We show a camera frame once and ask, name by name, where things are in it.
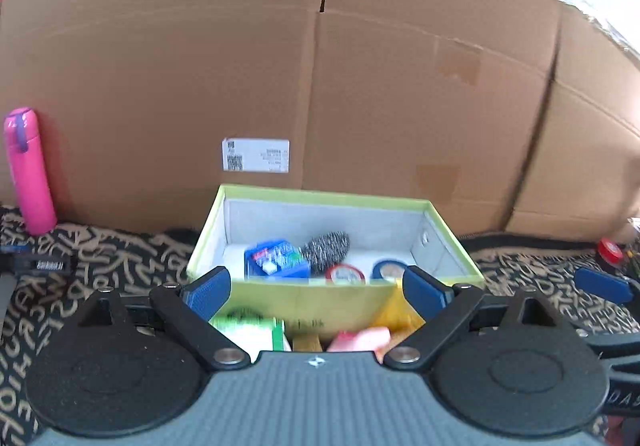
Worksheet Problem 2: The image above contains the black letter-patterned blanket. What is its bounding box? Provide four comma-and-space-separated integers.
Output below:
0, 203, 640, 446

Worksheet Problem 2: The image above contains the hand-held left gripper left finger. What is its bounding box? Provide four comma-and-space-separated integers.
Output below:
75, 266, 252, 372

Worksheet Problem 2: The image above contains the large brown cardboard box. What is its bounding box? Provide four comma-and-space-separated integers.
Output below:
0, 0, 576, 234

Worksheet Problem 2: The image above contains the green storage box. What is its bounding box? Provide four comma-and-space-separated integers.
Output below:
186, 183, 485, 352

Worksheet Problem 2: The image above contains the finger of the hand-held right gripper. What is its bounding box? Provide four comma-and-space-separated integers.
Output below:
573, 267, 640, 305

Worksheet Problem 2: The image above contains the black device with label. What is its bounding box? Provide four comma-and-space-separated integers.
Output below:
0, 241, 76, 277

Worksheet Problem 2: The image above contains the small brown carton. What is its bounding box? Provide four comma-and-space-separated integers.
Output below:
292, 333, 323, 353

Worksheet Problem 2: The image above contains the yellow packet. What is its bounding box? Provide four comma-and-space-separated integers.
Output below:
377, 283, 426, 357

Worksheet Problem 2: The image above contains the blue plastic box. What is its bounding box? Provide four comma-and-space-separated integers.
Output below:
244, 239, 312, 279

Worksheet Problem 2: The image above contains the red tape roll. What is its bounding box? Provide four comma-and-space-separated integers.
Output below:
325, 263, 367, 285
597, 238, 623, 271

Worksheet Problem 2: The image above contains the blue tape roll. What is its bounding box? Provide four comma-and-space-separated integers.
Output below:
371, 258, 411, 283

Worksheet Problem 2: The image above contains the person's right hand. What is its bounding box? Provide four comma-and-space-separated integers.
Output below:
606, 418, 632, 446

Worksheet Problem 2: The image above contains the pink water bottle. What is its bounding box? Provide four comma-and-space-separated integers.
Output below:
4, 106, 58, 235

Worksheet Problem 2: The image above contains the green paper carton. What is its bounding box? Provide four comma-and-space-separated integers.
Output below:
210, 316, 293, 353

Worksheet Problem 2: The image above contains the steel wool scrubber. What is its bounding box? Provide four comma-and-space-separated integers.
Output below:
302, 232, 351, 274

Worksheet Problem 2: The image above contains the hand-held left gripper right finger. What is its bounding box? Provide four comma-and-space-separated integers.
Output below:
382, 266, 568, 371

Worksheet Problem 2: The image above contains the white shipping label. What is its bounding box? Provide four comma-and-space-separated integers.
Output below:
222, 138, 291, 173

